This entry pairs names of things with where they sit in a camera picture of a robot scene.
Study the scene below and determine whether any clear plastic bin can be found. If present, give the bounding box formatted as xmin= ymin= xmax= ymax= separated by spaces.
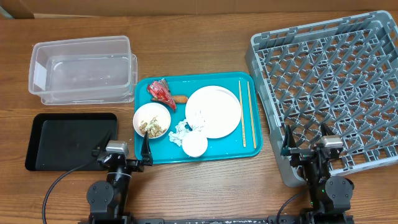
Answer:
xmin=28 ymin=35 xmax=138 ymax=105

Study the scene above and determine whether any black plastic tray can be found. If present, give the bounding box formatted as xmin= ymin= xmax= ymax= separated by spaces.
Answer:
xmin=25 ymin=113 xmax=118 ymax=171

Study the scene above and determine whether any right wooden chopstick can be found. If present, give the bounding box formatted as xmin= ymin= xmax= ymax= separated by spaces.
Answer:
xmin=247 ymin=82 xmax=257 ymax=148

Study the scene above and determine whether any teal serving tray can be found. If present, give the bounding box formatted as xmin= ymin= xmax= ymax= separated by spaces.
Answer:
xmin=134 ymin=72 xmax=262 ymax=164

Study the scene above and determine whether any white cup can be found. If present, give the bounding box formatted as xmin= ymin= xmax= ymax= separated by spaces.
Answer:
xmin=182 ymin=131 xmax=208 ymax=157

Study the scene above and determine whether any white bowl with food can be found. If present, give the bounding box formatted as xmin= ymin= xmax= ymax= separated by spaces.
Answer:
xmin=132 ymin=103 xmax=171 ymax=139

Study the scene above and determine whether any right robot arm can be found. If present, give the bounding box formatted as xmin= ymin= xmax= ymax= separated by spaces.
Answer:
xmin=276 ymin=123 xmax=354 ymax=224

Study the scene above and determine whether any red snack wrapper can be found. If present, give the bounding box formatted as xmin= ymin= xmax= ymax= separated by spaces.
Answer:
xmin=147 ymin=78 xmax=177 ymax=111

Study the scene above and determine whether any large white plate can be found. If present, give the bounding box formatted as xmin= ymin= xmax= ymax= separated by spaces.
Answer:
xmin=185 ymin=85 xmax=241 ymax=139

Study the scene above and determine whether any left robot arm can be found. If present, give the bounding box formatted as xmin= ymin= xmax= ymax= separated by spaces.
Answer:
xmin=86 ymin=133 xmax=153 ymax=223

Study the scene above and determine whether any orange carrot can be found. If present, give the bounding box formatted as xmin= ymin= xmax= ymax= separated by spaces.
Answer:
xmin=151 ymin=95 xmax=189 ymax=105

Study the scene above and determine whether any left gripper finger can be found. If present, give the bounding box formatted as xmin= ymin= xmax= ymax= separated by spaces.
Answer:
xmin=141 ymin=132 xmax=153 ymax=166
xmin=93 ymin=131 xmax=113 ymax=156

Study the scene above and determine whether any left wooden chopstick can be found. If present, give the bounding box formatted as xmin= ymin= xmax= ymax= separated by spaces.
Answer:
xmin=238 ymin=80 xmax=246 ymax=147

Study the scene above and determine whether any wooden chopstick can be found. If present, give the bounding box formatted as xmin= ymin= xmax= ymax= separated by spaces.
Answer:
xmin=247 ymin=82 xmax=257 ymax=148
xmin=238 ymin=80 xmax=246 ymax=147

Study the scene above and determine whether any peanut shells and rice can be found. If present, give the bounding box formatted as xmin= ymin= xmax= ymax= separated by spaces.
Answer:
xmin=139 ymin=116 xmax=166 ymax=138

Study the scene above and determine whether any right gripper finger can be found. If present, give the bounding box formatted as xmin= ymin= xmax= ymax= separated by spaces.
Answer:
xmin=280 ymin=124 xmax=296 ymax=156
xmin=320 ymin=123 xmax=335 ymax=136

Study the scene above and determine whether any white tissue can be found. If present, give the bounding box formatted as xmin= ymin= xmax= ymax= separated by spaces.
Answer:
xmin=169 ymin=119 xmax=191 ymax=147

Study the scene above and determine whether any grey dishwasher rack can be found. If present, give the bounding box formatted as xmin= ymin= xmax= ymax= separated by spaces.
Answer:
xmin=245 ymin=11 xmax=397 ymax=187

